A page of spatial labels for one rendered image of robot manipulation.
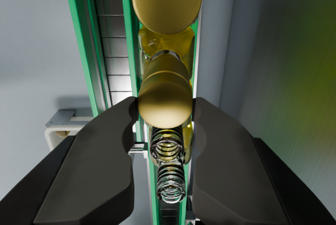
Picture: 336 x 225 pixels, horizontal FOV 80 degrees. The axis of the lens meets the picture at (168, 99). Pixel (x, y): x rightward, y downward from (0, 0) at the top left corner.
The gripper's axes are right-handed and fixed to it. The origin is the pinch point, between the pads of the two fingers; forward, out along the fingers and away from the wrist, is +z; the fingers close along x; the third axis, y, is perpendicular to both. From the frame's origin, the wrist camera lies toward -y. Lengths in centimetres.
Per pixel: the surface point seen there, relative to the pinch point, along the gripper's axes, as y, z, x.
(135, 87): 8.5, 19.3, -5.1
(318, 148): 4.9, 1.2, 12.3
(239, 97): 14.3, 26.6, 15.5
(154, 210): 42.5, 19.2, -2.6
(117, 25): 0.1, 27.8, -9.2
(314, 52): -1.7, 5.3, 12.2
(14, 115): 29, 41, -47
